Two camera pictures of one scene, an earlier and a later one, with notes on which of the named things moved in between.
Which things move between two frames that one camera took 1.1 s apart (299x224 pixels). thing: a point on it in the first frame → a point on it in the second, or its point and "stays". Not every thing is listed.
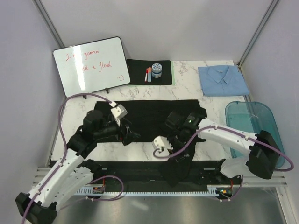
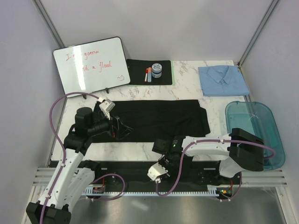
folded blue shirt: x=222 y=80 stays
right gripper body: x=178 y=141 → x=169 y=164
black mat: x=136 y=71 stays
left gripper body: x=120 y=135 → x=115 y=130
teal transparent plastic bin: x=254 y=117 stays
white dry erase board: x=91 y=66 stays
